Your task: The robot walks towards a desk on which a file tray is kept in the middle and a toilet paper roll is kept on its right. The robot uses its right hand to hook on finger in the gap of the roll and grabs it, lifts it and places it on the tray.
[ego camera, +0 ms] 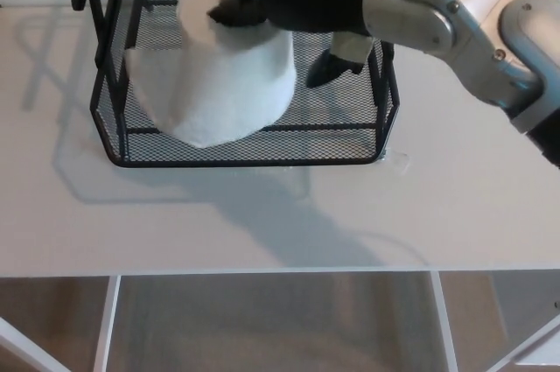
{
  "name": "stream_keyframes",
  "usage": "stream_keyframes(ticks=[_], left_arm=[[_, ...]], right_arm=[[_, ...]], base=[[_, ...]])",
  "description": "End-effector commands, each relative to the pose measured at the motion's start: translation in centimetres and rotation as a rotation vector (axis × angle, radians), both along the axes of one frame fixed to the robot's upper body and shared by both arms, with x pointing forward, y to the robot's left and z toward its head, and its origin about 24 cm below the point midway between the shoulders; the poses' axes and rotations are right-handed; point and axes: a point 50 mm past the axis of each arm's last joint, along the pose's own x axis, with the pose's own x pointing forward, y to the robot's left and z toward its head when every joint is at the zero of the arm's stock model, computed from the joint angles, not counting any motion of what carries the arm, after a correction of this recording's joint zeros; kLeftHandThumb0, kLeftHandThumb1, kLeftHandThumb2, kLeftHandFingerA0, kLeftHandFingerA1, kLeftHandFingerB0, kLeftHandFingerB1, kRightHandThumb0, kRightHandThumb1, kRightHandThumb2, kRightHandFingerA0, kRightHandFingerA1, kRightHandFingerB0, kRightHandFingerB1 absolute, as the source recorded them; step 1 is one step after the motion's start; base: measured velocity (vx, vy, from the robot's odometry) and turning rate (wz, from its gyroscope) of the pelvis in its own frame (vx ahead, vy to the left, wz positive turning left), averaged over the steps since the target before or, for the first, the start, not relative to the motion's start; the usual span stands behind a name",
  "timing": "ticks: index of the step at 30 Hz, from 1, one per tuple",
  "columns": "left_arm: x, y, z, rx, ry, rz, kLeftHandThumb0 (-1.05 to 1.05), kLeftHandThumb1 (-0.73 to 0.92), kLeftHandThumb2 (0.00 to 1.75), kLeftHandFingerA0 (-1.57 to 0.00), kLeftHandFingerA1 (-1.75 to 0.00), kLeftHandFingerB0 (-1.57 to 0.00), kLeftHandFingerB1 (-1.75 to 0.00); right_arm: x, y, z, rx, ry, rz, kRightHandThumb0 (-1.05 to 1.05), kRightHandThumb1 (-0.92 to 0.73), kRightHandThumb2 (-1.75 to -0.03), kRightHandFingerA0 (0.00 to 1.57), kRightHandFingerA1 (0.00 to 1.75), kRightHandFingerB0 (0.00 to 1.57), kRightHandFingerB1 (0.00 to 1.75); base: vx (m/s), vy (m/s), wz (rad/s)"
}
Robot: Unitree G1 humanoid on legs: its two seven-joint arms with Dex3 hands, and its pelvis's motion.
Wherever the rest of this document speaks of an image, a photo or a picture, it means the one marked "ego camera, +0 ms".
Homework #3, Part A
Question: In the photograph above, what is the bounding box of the black mesh file tray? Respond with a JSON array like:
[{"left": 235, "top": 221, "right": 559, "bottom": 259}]
[{"left": 70, "top": 0, "right": 402, "bottom": 169}]

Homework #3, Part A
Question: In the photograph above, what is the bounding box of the white toilet paper roll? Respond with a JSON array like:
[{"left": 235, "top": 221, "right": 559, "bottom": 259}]
[{"left": 126, "top": 0, "right": 297, "bottom": 150}]

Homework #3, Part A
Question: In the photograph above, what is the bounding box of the white metal desk leg frame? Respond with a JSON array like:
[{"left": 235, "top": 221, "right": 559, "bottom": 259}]
[
  {"left": 427, "top": 270, "right": 560, "bottom": 372},
  {"left": 0, "top": 275, "right": 123, "bottom": 372}
]

